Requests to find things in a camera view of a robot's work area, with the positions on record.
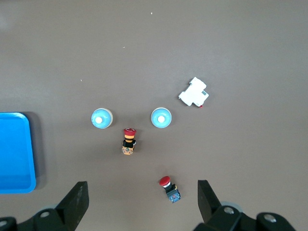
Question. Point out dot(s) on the red emergency stop orange base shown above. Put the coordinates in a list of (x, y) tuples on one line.
[(128, 144)]

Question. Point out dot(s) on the blue bell white button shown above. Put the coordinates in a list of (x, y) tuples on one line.
[(166, 113)]

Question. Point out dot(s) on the white circuit breaker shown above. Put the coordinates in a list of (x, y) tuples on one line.
[(193, 92)]

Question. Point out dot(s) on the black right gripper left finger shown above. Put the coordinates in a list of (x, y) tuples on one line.
[(72, 207)]

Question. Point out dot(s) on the light blue round cap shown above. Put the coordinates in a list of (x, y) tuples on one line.
[(106, 115)]

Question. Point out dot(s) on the red push button black base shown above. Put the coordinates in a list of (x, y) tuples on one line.
[(172, 192)]

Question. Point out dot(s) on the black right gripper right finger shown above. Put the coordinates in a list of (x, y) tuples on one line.
[(209, 207)]

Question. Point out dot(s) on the blue plastic tray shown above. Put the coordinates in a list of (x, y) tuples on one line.
[(14, 154)]

